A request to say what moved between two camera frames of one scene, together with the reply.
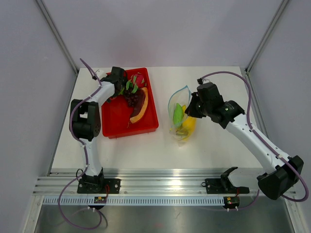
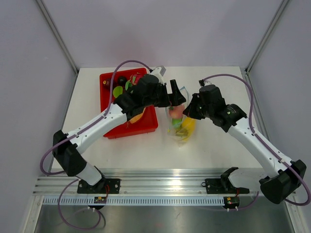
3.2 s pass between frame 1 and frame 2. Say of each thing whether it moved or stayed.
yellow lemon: stayed
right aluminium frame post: stayed
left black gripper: moved
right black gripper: stayed
